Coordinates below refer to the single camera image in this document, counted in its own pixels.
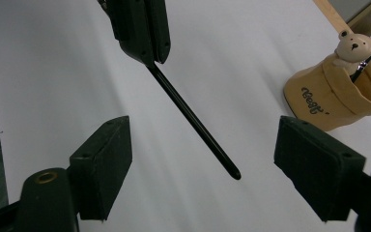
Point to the wooden table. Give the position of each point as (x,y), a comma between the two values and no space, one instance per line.
(330,14)

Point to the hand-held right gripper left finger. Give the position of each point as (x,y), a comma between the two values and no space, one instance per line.
(101,167)

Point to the thin black makeup brush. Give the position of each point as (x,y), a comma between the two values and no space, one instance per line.
(193,119)

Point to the tan bear brush holder cup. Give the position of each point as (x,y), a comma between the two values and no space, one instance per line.
(322,93)

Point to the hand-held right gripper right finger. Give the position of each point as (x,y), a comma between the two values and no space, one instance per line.
(319,167)

